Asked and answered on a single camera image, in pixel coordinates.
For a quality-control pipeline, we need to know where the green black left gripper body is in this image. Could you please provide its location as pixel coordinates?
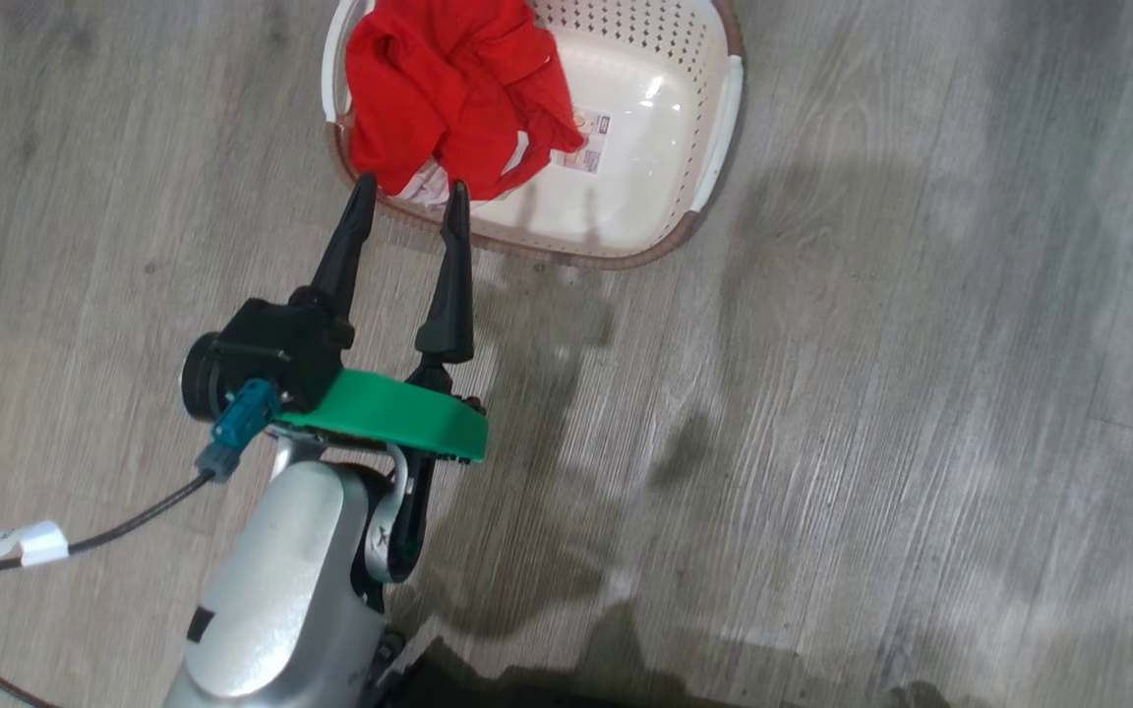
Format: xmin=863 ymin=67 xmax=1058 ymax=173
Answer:
xmin=276 ymin=369 xmax=490 ymax=583

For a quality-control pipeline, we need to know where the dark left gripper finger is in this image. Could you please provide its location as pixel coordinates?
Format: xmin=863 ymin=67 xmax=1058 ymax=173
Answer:
xmin=415 ymin=180 xmax=476 ymax=368
xmin=309 ymin=173 xmax=380 ymax=322

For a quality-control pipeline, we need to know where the red garment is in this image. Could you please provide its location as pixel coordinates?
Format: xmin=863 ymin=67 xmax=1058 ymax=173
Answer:
xmin=344 ymin=0 xmax=588 ymax=202

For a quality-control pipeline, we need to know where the cream plastic laundry basket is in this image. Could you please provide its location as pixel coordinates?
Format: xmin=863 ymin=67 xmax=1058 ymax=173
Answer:
xmin=323 ymin=0 xmax=747 ymax=272

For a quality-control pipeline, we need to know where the white garment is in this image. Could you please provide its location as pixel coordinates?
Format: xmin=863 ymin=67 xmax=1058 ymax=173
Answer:
xmin=397 ymin=162 xmax=455 ymax=207

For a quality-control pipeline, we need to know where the paper label sticker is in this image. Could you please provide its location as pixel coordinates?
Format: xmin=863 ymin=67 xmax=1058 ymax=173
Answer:
xmin=554 ymin=105 xmax=614 ymax=176

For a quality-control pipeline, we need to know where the black cable with blue plug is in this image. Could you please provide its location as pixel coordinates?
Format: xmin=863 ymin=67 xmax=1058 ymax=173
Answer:
xmin=0 ymin=379 xmax=283 ymax=587

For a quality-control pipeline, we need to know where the white cable tag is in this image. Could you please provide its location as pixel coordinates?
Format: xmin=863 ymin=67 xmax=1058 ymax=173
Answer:
xmin=0 ymin=520 xmax=71 ymax=570

